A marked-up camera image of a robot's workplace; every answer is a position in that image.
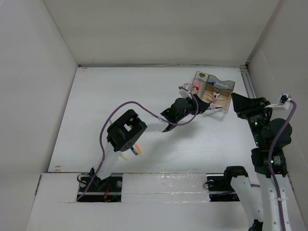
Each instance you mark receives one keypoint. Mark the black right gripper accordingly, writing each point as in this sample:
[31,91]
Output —
[243,105]

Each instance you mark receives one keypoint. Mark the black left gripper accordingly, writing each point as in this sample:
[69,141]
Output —
[201,105]

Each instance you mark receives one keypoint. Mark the pink capped pencil tube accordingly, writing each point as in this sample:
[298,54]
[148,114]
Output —
[195,88]

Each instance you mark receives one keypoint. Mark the orange yellow highlighter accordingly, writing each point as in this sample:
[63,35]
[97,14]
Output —
[138,150]

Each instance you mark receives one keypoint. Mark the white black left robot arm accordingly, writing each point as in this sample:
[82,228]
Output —
[124,132]

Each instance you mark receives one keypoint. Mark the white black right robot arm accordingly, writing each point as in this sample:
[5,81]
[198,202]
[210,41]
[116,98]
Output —
[265,205]

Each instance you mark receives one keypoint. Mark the clear acrylic desk organizer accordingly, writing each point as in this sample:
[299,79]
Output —
[214,91]

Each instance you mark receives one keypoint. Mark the dark blue pen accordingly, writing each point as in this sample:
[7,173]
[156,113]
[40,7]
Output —
[134,151]

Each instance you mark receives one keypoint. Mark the aluminium rail right edge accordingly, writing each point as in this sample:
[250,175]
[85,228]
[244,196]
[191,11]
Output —
[247,82]

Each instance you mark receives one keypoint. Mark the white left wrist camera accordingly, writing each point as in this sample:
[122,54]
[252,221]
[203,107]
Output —
[185,90]

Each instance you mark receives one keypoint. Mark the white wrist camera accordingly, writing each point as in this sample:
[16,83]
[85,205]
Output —
[185,90]
[283,102]

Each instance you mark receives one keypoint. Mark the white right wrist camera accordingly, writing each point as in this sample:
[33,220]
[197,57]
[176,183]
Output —
[283,102]

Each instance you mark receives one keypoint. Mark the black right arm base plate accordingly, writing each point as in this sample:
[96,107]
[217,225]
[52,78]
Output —
[219,190]

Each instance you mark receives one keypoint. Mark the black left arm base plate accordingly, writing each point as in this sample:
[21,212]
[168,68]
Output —
[109,191]

